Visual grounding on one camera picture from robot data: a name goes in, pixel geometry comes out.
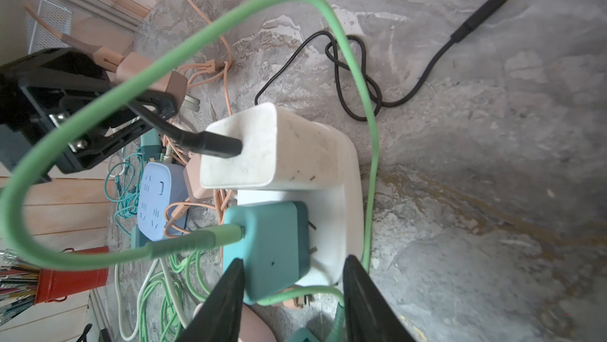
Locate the red pen holder with pens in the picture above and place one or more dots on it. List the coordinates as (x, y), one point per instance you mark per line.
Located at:
(24, 285)

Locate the pink charger from blue strip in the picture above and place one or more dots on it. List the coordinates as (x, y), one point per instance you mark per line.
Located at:
(196, 191)

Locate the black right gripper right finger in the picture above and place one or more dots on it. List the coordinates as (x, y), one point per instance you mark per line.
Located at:
(368, 315)

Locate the teal USB charger plug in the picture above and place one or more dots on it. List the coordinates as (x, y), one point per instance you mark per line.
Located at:
(303, 335)

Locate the blue power strip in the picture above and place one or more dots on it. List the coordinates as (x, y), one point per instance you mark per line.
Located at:
(161, 185)

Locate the teal USB charger on white strip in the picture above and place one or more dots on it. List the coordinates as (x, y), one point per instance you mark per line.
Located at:
(275, 248)

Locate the white wire mesh shelf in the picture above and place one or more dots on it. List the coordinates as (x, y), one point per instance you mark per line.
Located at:
(55, 16)

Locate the pink power strip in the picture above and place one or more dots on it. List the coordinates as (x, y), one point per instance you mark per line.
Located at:
(251, 328)

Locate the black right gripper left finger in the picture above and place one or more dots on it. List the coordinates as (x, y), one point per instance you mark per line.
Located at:
(228, 292)

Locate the white power strip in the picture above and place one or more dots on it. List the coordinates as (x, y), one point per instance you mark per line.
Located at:
(336, 215)

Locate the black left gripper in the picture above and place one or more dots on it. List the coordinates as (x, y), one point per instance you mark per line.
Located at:
(41, 91)

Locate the white large adapter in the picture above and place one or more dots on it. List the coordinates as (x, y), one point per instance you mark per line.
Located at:
(281, 151)

